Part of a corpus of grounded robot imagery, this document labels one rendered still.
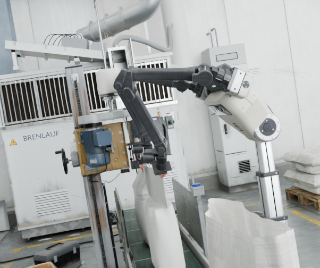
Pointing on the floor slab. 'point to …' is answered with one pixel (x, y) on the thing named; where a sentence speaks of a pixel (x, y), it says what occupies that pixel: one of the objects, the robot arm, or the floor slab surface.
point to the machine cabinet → (69, 144)
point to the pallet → (312, 198)
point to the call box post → (202, 225)
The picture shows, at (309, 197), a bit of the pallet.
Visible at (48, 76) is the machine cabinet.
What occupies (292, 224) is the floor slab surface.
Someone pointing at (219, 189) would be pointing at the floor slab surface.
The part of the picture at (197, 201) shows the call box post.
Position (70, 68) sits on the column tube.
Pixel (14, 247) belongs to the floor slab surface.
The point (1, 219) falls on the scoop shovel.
